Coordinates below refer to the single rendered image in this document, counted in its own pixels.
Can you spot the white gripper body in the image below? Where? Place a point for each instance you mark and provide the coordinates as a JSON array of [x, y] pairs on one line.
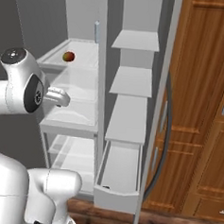
[[58, 97]]

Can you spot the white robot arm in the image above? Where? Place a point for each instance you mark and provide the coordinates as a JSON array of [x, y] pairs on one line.
[[5, 179]]

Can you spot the glass fridge shelf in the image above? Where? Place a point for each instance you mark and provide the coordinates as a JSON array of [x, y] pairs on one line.
[[80, 115], [84, 53]]

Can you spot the red green mango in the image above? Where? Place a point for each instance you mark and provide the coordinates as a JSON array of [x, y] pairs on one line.
[[68, 56]]

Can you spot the clear fridge crisper drawer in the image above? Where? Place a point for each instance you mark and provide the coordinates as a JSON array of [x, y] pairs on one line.
[[74, 158]]

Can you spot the white freezer shelf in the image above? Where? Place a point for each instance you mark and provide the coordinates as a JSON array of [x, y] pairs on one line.
[[137, 40], [132, 82], [127, 121]]

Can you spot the white fridge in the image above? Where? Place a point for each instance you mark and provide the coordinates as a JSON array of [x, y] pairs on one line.
[[86, 14]]

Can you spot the white fridge door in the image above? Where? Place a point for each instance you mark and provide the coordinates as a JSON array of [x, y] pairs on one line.
[[163, 57]]

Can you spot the white freezer drawer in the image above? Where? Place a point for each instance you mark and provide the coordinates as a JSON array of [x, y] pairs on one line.
[[117, 198]]

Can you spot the pale blue bottle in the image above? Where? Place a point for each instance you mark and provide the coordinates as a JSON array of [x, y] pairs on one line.
[[96, 32]]

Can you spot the brown wooden cupboards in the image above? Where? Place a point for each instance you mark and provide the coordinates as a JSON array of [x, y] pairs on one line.
[[200, 91]]

